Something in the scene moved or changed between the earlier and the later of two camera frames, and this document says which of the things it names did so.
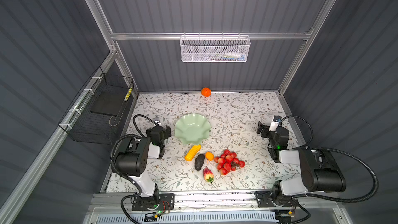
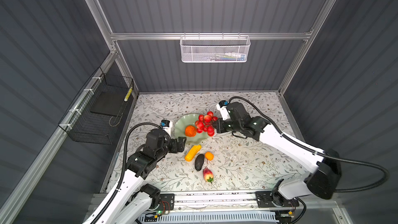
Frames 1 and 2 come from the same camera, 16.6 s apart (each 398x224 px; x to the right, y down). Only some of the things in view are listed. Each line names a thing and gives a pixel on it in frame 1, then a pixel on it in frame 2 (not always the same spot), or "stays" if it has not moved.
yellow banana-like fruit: (192, 152) stays
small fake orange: (209, 155) stays
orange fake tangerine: (206, 92) to (190, 131)
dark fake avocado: (199, 161) stays
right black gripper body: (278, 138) to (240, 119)
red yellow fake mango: (208, 175) stays
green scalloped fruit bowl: (192, 128) stays
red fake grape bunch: (227, 162) to (205, 123)
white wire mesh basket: (215, 48) stays
